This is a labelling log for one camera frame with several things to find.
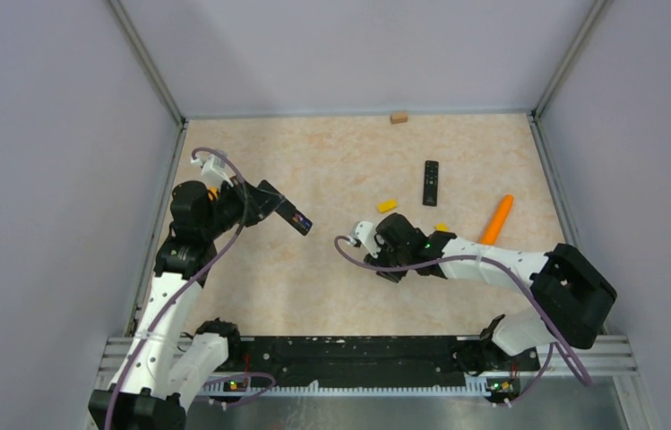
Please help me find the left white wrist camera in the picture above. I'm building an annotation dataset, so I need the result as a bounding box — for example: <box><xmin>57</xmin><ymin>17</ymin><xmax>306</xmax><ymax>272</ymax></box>
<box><xmin>191</xmin><ymin>152</ymin><xmax>233</xmax><ymax>189</ymax></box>

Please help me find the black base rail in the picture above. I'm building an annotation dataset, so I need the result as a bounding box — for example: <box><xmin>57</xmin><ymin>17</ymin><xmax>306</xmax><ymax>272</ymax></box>
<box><xmin>234</xmin><ymin>335</ymin><xmax>491</xmax><ymax>390</ymax></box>

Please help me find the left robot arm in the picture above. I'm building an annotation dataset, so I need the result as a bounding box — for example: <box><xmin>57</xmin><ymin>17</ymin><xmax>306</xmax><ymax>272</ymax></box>
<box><xmin>88</xmin><ymin>177</ymin><xmax>287</xmax><ymax>429</ymax></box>

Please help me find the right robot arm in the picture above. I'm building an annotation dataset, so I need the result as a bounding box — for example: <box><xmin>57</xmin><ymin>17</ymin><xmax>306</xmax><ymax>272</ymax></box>
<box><xmin>348</xmin><ymin>213</ymin><xmax>617</xmax><ymax>369</ymax></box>

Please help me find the brown wooden block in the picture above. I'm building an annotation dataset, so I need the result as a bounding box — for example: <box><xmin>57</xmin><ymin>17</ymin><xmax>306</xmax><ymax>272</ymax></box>
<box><xmin>390</xmin><ymin>112</ymin><xmax>409</xmax><ymax>125</ymax></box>

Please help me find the purple blue battery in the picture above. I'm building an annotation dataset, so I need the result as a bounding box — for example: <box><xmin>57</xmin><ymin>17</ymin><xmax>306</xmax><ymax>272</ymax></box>
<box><xmin>297</xmin><ymin>217</ymin><xmax>312</xmax><ymax>233</ymax></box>

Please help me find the black remote control with buttons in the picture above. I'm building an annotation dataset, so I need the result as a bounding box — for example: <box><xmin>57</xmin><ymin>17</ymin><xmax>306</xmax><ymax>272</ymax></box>
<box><xmin>422</xmin><ymin>160</ymin><xmax>439</xmax><ymax>207</ymax></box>

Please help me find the orange red small block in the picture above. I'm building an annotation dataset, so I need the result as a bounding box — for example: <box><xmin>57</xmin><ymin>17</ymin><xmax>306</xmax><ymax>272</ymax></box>
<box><xmin>208</xmin><ymin>187</ymin><xmax>219</xmax><ymax>202</ymax></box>

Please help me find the orange toy microphone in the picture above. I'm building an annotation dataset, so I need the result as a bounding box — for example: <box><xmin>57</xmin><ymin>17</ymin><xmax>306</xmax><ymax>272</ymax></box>
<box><xmin>480</xmin><ymin>194</ymin><xmax>514</xmax><ymax>245</ymax></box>

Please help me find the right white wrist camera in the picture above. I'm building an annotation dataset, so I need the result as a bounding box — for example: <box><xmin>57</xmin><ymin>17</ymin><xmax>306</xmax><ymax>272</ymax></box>
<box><xmin>349</xmin><ymin>220</ymin><xmax>380</xmax><ymax>254</ymax></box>

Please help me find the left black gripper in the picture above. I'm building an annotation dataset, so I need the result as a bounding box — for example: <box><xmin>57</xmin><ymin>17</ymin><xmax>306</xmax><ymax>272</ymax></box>
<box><xmin>201</xmin><ymin>173</ymin><xmax>285</xmax><ymax>239</ymax></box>

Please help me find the green gold battery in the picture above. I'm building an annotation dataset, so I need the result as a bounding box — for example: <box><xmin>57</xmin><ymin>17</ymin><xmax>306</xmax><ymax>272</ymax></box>
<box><xmin>293</xmin><ymin>214</ymin><xmax>306</xmax><ymax>228</ymax></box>

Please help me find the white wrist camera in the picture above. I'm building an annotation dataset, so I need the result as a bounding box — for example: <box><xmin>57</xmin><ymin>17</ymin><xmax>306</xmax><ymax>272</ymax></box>
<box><xmin>191</xmin><ymin>152</ymin><xmax>233</xmax><ymax>189</ymax></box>
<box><xmin>349</xmin><ymin>220</ymin><xmax>380</xmax><ymax>254</ymax></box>

